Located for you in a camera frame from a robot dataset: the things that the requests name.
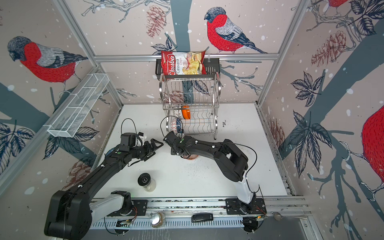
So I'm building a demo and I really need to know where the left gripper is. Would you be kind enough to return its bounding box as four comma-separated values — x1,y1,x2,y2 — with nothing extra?
130,138,164,160

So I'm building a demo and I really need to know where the red patterned bowl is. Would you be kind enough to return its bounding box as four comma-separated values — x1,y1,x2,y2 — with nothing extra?
185,155,199,160

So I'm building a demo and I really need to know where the dark blue patterned bowl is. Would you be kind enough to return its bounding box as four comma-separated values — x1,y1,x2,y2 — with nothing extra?
176,119,183,133

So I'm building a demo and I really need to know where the orange plastic bowl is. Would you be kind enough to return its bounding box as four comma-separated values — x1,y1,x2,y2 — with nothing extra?
182,106,191,120

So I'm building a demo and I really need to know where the steel two-tier dish rack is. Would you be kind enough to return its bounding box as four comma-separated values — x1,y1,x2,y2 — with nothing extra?
159,73,222,139

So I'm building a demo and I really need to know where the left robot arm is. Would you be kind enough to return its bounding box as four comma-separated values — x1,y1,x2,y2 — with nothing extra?
44,133,164,240

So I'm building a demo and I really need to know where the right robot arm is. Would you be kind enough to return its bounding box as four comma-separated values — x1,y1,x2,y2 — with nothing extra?
164,132,267,216

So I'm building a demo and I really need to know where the black lidded glass jar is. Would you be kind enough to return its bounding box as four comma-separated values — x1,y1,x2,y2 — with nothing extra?
138,173,156,193

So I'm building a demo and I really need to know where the round silver object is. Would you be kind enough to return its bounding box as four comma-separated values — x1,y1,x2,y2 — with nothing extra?
150,212,166,228

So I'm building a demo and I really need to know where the black remote device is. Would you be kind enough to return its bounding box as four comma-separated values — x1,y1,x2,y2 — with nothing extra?
191,213,214,223

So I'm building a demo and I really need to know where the red cassava chips bag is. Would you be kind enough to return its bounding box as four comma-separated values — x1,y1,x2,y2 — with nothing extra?
161,51,207,76

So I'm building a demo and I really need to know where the metal spoon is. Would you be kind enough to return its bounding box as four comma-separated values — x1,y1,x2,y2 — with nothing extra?
273,212,308,221

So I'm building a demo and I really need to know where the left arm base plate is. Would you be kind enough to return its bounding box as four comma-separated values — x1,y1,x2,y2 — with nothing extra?
108,199,148,217

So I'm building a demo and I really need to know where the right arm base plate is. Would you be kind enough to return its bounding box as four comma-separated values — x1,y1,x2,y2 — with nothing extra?
224,198,267,216

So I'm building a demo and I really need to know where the white wire wall basket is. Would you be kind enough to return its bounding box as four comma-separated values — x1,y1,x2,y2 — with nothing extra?
48,73,110,138

